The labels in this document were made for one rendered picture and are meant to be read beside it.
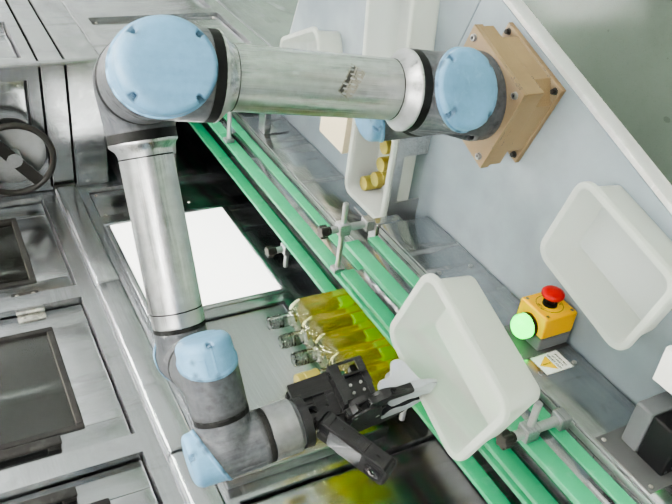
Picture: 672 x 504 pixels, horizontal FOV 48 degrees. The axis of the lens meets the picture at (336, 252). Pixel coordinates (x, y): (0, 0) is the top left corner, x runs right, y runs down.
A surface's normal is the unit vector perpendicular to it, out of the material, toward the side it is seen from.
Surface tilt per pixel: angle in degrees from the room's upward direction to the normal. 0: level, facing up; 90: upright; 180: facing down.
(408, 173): 90
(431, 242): 90
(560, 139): 0
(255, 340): 90
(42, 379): 90
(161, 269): 64
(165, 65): 82
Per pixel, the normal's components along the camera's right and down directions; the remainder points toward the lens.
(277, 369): 0.11, -0.82
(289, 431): 0.32, -0.15
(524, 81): 0.26, -0.59
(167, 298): 0.04, 0.15
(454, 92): 0.56, 0.07
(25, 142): 0.47, 0.54
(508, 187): -0.88, 0.18
